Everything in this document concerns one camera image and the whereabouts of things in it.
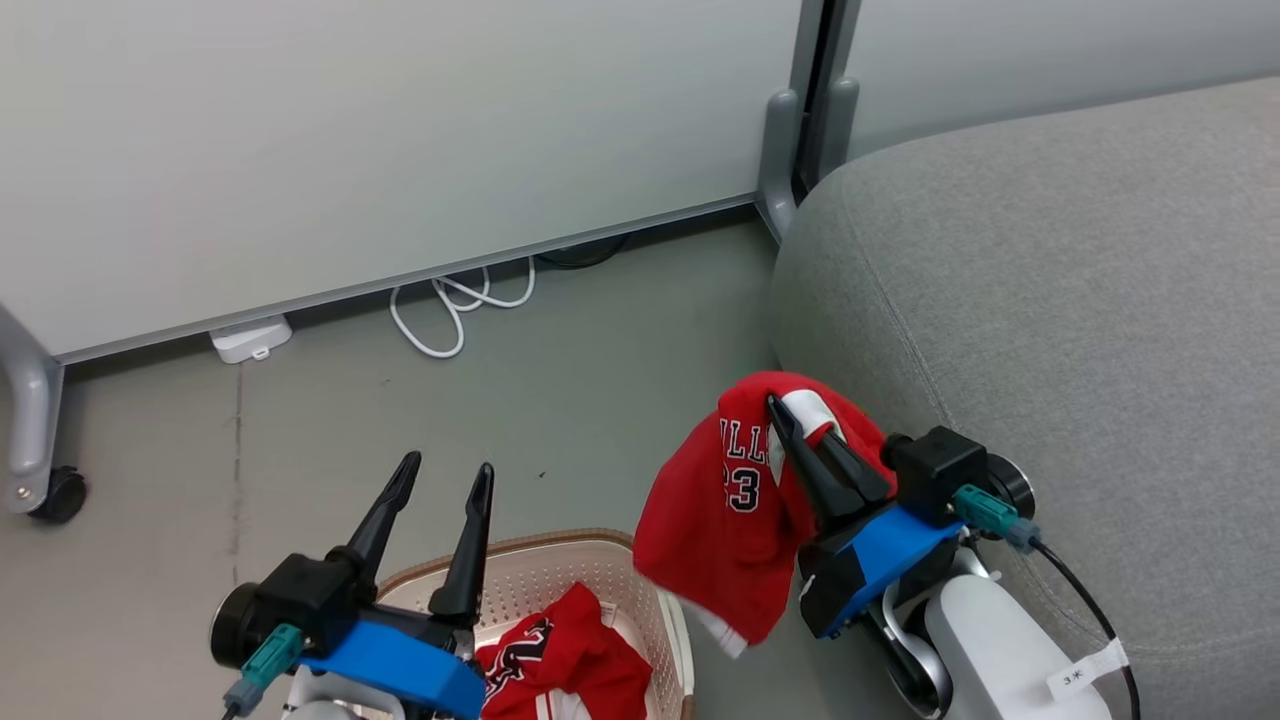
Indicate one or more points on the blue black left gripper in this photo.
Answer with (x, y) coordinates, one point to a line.
(400, 660)

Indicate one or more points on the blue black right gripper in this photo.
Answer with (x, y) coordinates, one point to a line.
(880, 550)

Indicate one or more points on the red basketball jersey number 23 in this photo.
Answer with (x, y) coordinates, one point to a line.
(720, 530)

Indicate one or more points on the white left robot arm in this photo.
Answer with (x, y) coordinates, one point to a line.
(335, 702)

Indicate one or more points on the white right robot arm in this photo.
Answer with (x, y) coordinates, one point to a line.
(985, 640)

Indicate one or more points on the white perforated laundry basket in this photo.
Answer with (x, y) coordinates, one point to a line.
(560, 570)

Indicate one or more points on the red garment with black print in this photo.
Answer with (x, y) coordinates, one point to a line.
(570, 655)

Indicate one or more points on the white power adapter box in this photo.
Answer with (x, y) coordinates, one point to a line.
(250, 338)

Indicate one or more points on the grey fabric sofa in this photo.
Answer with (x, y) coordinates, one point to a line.
(1080, 330)

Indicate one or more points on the grey upright partition foot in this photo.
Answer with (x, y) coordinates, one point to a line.
(778, 160)
(838, 125)

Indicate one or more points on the black caster wheel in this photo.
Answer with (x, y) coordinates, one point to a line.
(62, 495)

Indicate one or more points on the wide grey partition panel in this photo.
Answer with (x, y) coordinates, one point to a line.
(380, 150)

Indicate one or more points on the grey curved partition leg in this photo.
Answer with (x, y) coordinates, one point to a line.
(32, 420)

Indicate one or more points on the narrow grey partition panel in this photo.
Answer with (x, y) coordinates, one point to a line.
(1050, 50)

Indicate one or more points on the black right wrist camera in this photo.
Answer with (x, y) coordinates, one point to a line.
(935, 465)

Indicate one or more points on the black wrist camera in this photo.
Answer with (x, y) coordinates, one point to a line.
(300, 595)
(935, 465)

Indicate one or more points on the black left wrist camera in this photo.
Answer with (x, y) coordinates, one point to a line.
(300, 595)

